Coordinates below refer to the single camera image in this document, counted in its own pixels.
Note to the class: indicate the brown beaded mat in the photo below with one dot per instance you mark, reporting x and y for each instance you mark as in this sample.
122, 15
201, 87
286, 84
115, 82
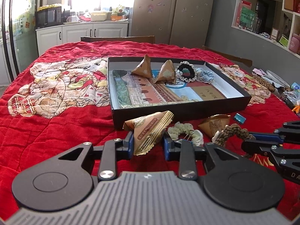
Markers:
264, 83

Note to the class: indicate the light blue crochet scrunchie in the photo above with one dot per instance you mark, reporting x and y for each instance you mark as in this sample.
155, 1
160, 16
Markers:
204, 76

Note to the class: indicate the green card on shelf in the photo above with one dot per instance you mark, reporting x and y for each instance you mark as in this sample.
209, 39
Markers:
247, 17

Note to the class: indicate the cream crochet scrunchie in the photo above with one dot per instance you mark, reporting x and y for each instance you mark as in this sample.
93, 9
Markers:
187, 131

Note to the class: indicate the silver double door refrigerator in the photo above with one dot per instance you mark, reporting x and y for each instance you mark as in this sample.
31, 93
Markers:
183, 23

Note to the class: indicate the dark wooden chair back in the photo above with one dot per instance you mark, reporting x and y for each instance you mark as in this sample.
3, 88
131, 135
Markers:
139, 39

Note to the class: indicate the black microwave oven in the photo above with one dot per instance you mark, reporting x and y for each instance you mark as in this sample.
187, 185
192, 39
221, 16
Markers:
48, 17

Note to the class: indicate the black shallow box tray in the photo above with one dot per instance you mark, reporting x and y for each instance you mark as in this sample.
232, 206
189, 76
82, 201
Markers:
133, 96

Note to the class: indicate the brown crochet scrunchie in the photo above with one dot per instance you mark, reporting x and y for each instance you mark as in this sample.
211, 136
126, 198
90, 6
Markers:
229, 131

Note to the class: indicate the brown triangular snack packet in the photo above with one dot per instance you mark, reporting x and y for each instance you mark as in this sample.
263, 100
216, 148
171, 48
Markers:
144, 68

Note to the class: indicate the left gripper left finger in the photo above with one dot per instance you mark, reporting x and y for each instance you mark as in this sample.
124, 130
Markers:
112, 151

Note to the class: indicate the cream plastic container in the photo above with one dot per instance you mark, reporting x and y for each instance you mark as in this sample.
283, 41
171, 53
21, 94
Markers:
97, 16

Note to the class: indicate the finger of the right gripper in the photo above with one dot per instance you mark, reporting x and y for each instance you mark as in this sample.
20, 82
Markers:
271, 137
267, 148

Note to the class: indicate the white black crochet scrunchie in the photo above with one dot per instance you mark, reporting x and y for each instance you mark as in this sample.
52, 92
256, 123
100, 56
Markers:
185, 72

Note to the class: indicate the white mug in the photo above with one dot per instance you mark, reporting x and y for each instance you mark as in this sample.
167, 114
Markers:
72, 18

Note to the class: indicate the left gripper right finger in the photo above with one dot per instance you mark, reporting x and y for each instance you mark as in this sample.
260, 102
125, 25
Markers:
182, 151

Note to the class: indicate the white wall shelf unit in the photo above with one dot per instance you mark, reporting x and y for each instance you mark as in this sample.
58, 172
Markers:
275, 22

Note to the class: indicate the white kitchen cabinet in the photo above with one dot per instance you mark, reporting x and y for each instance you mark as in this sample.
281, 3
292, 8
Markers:
72, 32

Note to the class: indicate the teal binder clip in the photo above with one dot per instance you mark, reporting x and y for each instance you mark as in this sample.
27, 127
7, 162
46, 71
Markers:
239, 118

